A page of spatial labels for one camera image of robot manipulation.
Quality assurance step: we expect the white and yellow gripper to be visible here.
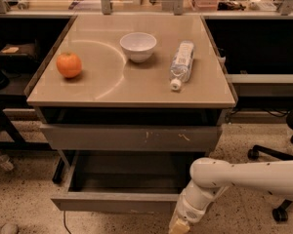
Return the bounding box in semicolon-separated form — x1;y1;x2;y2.
168;213;190;234

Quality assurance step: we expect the grey drawer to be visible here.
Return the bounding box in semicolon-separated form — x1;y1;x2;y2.
40;124;222;152
51;151;196;214

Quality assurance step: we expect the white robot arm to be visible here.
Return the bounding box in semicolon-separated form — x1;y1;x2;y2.
169;158;293;234

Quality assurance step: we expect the grey top drawer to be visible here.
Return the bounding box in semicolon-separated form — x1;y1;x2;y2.
40;124;222;152

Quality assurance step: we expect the grey drawer cabinet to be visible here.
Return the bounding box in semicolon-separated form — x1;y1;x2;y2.
23;14;238;177

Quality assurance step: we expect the clear plastic water bottle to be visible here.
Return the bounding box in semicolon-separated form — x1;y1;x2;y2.
169;41;194;91

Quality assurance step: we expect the black office chair base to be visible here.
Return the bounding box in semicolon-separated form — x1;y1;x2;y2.
246;102;293;222

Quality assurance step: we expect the white ceramic bowl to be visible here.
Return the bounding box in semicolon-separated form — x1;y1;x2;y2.
119;32;157;62

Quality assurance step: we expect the small bottle on floor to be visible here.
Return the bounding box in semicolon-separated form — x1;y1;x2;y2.
0;151;14;172

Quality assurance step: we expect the orange fruit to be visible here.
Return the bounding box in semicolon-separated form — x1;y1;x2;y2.
56;53;82;79

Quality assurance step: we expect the black cable on floor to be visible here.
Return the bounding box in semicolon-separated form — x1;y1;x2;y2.
63;211;73;234

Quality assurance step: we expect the black table leg frame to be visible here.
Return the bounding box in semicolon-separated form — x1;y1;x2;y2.
0;103;52;151

